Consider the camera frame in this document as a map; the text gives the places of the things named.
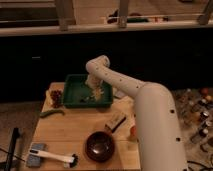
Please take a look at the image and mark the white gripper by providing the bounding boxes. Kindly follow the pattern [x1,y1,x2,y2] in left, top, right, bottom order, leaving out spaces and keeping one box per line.
[86,77,102,100]

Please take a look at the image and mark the metal fork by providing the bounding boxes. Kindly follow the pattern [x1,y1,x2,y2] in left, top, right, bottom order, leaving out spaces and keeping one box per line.
[80,96,94,103]

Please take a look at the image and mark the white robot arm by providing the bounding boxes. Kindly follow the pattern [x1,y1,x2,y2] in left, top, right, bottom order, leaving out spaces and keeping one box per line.
[85,55,188,171]

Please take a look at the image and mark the green plastic tray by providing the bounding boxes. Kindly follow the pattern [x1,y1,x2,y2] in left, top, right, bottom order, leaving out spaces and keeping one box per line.
[62,74,113,108]

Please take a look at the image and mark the grey blue cloth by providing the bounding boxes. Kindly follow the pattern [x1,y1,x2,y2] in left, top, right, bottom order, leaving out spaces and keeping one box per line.
[114,90,126,99]

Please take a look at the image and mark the wooden block eraser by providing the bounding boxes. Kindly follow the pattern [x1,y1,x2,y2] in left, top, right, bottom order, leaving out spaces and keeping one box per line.
[105,113,126,132]

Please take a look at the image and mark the bunch of red grapes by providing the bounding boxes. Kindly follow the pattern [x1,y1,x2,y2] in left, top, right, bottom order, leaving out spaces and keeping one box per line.
[50,90,62,108]

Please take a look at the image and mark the dark red bowl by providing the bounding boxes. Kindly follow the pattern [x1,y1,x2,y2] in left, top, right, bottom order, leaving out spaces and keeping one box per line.
[85,131,115,163]

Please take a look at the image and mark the white wooden railing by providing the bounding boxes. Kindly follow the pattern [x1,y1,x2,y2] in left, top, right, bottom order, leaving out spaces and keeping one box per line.
[0,0,213,35]

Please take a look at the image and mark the white dish brush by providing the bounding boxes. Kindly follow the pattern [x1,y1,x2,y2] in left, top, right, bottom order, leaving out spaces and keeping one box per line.
[29,150,78,168]

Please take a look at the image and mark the black stand pole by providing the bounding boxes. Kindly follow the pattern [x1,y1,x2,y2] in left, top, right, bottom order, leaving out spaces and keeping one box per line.
[4,127,20,171]

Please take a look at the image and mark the blue sponge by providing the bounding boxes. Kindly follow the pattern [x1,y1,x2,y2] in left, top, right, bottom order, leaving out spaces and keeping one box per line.
[26,143,46,168]

